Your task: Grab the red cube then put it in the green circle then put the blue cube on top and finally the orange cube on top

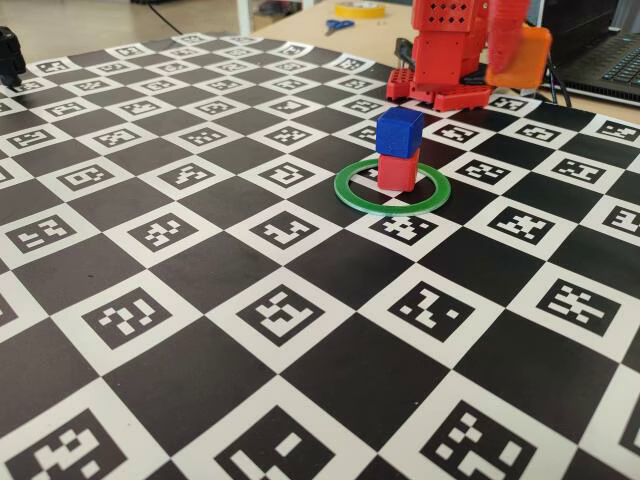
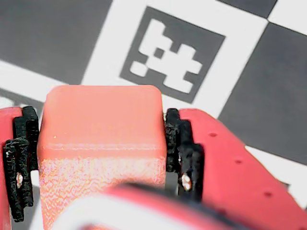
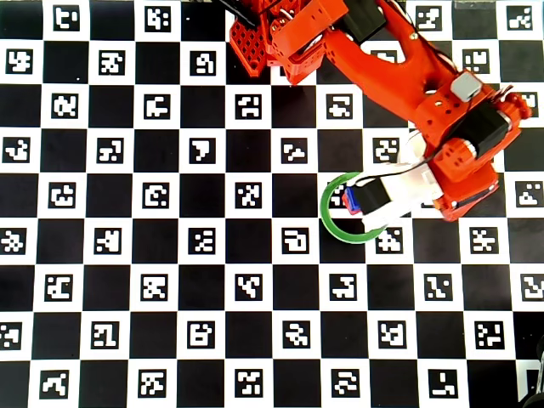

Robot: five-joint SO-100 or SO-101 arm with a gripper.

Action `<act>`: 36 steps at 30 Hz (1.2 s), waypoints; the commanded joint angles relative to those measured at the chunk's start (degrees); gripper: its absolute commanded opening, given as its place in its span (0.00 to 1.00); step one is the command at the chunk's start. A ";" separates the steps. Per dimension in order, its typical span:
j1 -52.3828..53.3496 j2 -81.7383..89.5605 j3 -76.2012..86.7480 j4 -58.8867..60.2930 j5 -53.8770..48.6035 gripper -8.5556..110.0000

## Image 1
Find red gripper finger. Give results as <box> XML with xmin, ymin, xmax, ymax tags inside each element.
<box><xmin>487</xmin><ymin>0</ymin><xmax>532</xmax><ymax>76</ymax></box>

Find orange cube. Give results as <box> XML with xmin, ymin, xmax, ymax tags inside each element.
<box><xmin>485</xmin><ymin>25</ymin><xmax>553</xmax><ymax>91</ymax></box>

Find blue cube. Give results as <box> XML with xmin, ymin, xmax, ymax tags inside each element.
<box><xmin>374</xmin><ymin>108</ymin><xmax>426</xmax><ymax>157</ymax></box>

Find red cube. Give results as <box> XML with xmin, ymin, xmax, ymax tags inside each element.
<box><xmin>377</xmin><ymin>149</ymin><xmax>420</xmax><ymax>192</ymax></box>

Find red robot base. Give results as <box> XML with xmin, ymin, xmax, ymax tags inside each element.
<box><xmin>384</xmin><ymin>67</ymin><xmax>494</xmax><ymax>112</ymax></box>

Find black laptop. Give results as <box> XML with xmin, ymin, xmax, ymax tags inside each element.
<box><xmin>542</xmin><ymin>0</ymin><xmax>640</xmax><ymax>104</ymax></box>

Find yellow tape roll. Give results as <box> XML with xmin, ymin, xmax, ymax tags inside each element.
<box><xmin>333</xmin><ymin>0</ymin><xmax>387</xmax><ymax>21</ymax></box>

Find black white marker checkerboard mat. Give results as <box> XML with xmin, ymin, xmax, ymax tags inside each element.
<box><xmin>0</xmin><ymin>30</ymin><xmax>640</xmax><ymax>480</ymax></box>

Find black plastic device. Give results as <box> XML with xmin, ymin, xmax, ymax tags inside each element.
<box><xmin>0</xmin><ymin>25</ymin><xmax>27</xmax><ymax>94</ymax></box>

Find black USB cable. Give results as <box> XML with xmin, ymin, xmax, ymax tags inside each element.
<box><xmin>547</xmin><ymin>52</ymin><xmax>574</xmax><ymax>107</ymax></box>

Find black cable behind base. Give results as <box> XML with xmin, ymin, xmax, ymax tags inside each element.
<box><xmin>393</xmin><ymin>37</ymin><xmax>417</xmax><ymax>70</ymax></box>

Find blue handled scissors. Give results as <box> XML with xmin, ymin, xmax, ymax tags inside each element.
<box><xmin>323</xmin><ymin>18</ymin><xmax>356</xmax><ymax>37</ymax></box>

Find green flat ring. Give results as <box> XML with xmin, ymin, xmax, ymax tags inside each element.
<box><xmin>333</xmin><ymin>158</ymin><xmax>451</xmax><ymax>216</ymax></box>

